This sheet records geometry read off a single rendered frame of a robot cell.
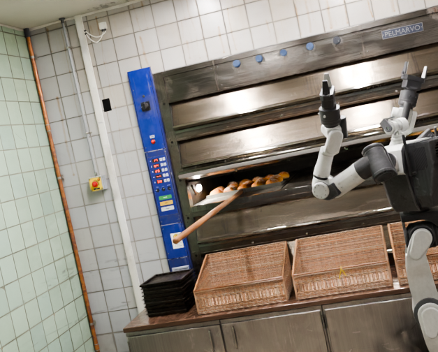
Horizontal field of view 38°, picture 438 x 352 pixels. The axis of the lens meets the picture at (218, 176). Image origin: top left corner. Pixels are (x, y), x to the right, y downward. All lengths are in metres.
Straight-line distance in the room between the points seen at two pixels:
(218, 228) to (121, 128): 0.94
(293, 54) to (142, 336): 1.99
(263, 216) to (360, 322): 0.97
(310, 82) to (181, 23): 0.93
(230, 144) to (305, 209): 0.65
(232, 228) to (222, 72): 1.03
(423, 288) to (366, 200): 1.21
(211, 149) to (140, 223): 0.71
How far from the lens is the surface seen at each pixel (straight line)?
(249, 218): 4.27
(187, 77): 4.31
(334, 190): 2.90
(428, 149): 2.87
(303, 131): 4.16
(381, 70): 4.16
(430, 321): 3.09
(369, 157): 2.83
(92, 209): 4.57
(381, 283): 3.78
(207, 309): 3.93
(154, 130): 4.33
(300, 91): 4.16
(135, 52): 4.42
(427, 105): 4.16
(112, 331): 4.73
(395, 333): 3.81
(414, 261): 3.04
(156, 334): 4.01
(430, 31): 4.21
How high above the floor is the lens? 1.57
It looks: 3 degrees down
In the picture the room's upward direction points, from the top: 12 degrees counter-clockwise
